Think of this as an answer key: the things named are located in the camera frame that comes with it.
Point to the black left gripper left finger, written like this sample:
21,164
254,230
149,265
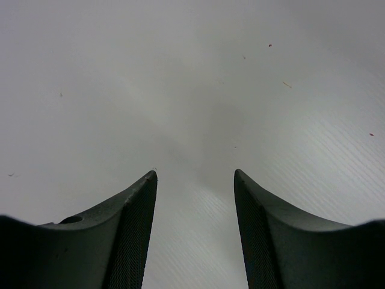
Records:
105,246

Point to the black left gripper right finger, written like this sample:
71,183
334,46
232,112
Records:
286,247

